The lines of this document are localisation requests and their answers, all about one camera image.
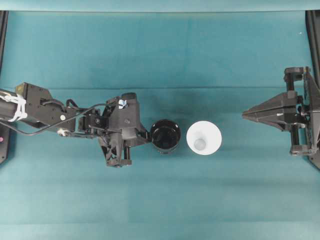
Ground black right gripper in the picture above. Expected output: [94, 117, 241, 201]
[242, 67, 320, 156]

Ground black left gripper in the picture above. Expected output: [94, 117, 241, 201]
[78, 100, 151, 168]

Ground black cup holder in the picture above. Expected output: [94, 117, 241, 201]
[150, 119, 181, 154]

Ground white paper cup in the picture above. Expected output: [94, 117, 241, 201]
[186, 120, 223, 156]

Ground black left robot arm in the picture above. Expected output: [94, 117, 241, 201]
[0, 82, 151, 168]

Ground teal table mat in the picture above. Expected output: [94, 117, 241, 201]
[0, 0, 320, 240]

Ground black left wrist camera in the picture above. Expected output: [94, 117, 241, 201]
[108, 92, 140, 130]

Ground black right frame edge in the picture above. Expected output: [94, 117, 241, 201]
[305, 9, 320, 173]

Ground black frame edge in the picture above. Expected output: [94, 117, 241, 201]
[0, 10, 14, 164]
[305, 9, 320, 173]

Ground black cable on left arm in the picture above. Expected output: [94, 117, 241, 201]
[0, 102, 121, 137]

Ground white cable tie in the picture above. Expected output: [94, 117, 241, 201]
[0, 89, 28, 122]

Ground black left frame edge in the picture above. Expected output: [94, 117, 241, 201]
[0, 10, 14, 164]

